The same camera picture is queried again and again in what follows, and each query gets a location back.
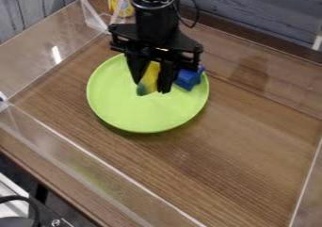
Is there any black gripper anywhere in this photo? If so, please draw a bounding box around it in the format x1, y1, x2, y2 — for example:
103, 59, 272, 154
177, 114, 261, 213
109, 24, 205, 93

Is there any yellow toy banana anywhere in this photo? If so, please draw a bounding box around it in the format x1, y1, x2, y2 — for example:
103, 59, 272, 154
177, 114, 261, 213
138, 61, 162, 96

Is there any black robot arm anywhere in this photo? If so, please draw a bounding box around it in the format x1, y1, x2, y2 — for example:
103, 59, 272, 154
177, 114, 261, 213
109, 0, 205, 96

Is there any green plate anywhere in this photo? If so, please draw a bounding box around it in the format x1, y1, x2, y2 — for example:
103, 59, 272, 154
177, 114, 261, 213
87, 54, 210, 134

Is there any blue plastic block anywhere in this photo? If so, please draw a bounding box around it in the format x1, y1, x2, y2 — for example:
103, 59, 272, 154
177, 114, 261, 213
175, 66, 205, 91

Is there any yellow labelled can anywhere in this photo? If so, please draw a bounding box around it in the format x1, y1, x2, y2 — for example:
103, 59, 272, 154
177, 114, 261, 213
109, 0, 135, 18

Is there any clear acrylic barrier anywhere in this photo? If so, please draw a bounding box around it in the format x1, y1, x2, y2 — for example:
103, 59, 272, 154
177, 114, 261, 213
0, 0, 322, 227

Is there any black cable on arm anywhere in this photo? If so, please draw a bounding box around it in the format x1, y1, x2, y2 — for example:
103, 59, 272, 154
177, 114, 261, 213
174, 0, 202, 29

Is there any black cable lower left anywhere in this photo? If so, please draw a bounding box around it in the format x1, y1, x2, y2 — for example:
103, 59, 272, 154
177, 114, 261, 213
0, 195, 42, 227

